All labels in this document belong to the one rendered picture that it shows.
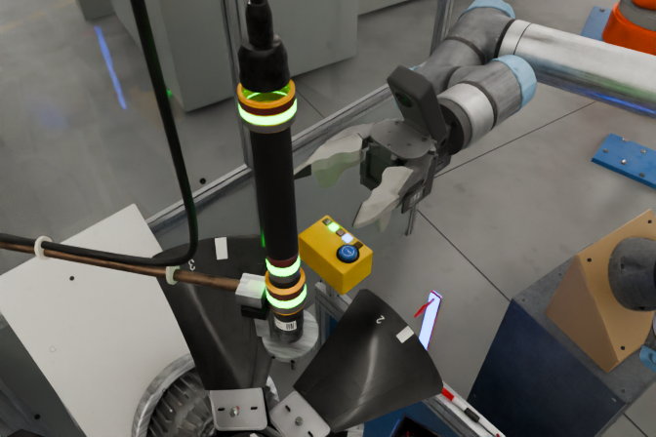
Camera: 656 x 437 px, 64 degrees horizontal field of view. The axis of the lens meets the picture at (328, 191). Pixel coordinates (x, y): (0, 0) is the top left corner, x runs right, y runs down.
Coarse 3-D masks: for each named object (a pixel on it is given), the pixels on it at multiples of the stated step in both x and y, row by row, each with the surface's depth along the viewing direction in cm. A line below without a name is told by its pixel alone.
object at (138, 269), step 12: (24, 252) 63; (48, 252) 62; (60, 252) 62; (96, 264) 61; (108, 264) 61; (120, 264) 61; (132, 264) 61; (156, 276) 60; (180, 276) 60; (192, 276) 60; (204, 276) 60; (216, 276) 60; (216, 288) 59; (228, 288) 59
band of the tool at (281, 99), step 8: (240, 88) 39; (288, 88) 41; (240, 96) 38; (248, 96) 41; (256, 96) 42; (264, 96) 42; (272, 96) 42; (280, 96) 42; (288, 96) 38; (248, 104) 38; (256, 104) 38; (264, 104) 38; (272, 104) 38; (280, 104) 38
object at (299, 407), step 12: (288, 396) 87; (300, 396) 87; (276, 408) 86; (300, 408) 86; (276, 420) 84; (288, 420) 84; (312, 420) 84; (288, 432) 83; (300, 432) 83; (312, 432) 83; (324, 432) 83
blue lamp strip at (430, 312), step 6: (432, 294) 101; (438, 300) 100; (432, 306) 103; (426, 312) 106; (432, 312) 104; (426, 318) 107; (432, 318) 105; (426, 324) 108; (432, 324) 106; (426, 330) 109; (420, 336) 112; (426, 336) 110; (426, 342) 112; (426, 348) 114
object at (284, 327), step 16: (256, 16) 34; (256, 32) 35; (272, 32) 36; (240, 48) 36; (256, 48) 36; (272, 48) 36; (240, 64) 37; (256, 64) 36; (272, 64) 36; (240, 80) 38; (256, 80) 37; (272, 80) 37; (288, 80) 38; (288, 320) 59; (288, 336) 62
